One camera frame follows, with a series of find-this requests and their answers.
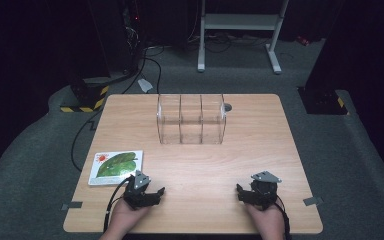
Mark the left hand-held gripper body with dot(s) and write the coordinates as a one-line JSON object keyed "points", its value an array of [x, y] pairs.
{"points": [[136, 195]]}

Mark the white paper scrap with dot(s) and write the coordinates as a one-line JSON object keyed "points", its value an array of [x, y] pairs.
{"points": [[145, 85]]}

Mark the small red object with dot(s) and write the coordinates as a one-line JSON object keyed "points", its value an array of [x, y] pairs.
{"points": [[302, 41]]}

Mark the dark equipment rack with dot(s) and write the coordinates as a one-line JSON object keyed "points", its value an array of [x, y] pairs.
{"points": [[131, 36]]}

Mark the clear acrylic book rack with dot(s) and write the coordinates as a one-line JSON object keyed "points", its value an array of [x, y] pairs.
{"points": [[191, 123]]}

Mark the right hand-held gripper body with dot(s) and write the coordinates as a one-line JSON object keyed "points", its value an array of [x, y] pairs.
{"points": [[265, 191]]}

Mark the person's left hand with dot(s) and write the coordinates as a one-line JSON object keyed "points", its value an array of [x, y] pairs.
{"points": [[125, 216]]}

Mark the white metal desk stand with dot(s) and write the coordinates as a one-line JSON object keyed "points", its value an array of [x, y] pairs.
{"points": [[240, 21]]}

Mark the black yellow striped base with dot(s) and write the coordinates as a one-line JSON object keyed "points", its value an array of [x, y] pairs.
{"points": [[90, 98], [323, 101]]}

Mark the white book with green leaf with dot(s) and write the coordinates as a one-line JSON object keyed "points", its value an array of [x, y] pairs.
{"points": [[116, 165]]}

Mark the grey tape strip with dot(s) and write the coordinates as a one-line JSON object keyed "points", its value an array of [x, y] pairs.
{"points": [[312, 201], [72, 205]]}

